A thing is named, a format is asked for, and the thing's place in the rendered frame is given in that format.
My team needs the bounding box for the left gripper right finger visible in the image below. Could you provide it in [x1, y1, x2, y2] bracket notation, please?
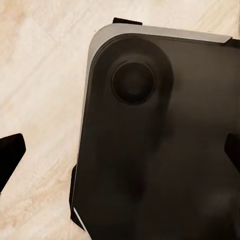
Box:
[224, 133, 240, 173]

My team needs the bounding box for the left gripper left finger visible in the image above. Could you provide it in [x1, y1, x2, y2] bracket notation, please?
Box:
[0, 133, 26, 193]

